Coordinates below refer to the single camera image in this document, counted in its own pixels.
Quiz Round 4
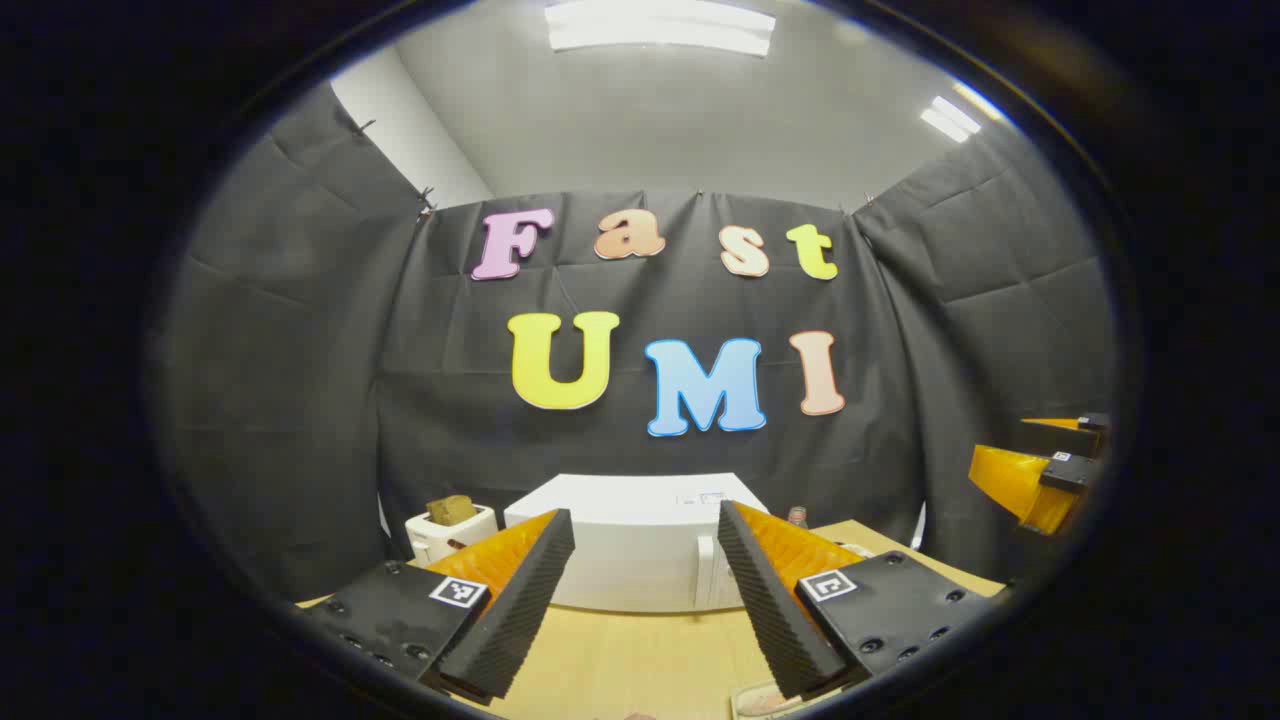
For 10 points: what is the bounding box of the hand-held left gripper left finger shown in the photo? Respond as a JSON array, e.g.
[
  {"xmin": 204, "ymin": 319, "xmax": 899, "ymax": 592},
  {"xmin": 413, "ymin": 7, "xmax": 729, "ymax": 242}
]
[{"xmin": 300, "ymin": 508, "xmax": 577, "ymax": 706}]

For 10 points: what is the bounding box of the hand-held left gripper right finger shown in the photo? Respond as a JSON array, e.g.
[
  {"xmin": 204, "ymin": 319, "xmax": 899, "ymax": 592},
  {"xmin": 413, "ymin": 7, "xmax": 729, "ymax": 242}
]
[{"xmin": 717, "ymin": 500, "xmax": 1006, "ymax": 701}]

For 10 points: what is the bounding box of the white microwave oven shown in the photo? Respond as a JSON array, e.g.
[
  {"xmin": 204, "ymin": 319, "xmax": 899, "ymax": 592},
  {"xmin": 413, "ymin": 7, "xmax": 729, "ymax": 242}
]
[{"xmin": 503, "ymin": 473, "xmax": 771, "ymax": 614}]

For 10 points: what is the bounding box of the cream plastic tray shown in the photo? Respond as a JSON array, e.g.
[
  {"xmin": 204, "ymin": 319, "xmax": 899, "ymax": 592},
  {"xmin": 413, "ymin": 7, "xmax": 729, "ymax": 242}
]
[{"xmin": 730, "ymin": 680, "xmax": 813, "ymax": 719}]

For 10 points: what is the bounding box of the white toaster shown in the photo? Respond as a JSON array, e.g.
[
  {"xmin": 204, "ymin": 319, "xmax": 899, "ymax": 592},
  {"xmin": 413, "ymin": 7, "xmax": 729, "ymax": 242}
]
[{"xmin": 405, "ymin": 503, "xmax": 499, "ymax": 568}]

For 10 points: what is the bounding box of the black backdrop cloth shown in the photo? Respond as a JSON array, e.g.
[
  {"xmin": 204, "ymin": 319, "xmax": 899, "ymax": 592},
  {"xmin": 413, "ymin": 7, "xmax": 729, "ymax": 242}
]
[{"xmin": 150, "ymin": 80, "xmax": 1119, "ymax": 606}]

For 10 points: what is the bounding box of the small ceiling light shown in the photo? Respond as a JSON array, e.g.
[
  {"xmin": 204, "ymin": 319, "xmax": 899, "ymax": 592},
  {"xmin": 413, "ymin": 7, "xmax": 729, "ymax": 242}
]
[{"xmin": 920, "ymin": 82, "xmax": 1001, "ymax": 143}]

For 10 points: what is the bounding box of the long ceiling light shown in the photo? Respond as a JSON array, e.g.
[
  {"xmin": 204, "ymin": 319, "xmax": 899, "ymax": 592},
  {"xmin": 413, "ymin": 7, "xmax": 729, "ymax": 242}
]
[{"xmin": 545, "ymin": 0, "xmax": 776, "ymax": 56}]

